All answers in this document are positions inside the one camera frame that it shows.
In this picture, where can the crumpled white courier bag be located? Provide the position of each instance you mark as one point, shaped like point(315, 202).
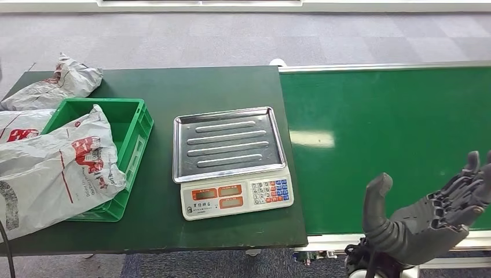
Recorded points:
point(65, 84)

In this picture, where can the steel scale tray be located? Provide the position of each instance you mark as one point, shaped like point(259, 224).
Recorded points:
point(230, 142)

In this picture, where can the flat white red-logo courier bag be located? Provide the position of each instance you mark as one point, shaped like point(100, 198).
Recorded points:
point(23, 126)

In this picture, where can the green plastic crate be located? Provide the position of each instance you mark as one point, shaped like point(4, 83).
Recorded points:
point(130, 126)

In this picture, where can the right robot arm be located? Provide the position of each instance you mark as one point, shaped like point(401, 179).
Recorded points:
point(360, 264)

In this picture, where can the green conveyor belt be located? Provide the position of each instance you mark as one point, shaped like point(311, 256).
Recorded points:
point(383, 153)

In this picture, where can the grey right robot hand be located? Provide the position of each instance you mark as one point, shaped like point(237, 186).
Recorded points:
point(418, 230)

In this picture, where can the large white red-printed courier bag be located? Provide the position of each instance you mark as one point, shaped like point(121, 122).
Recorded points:
point(46, 180)

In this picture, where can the white wall ledge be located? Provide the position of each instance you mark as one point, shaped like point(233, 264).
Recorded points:
point(383, 5)

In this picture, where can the white electronic scale body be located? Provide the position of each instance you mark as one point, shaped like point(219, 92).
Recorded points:
point(234, 199)

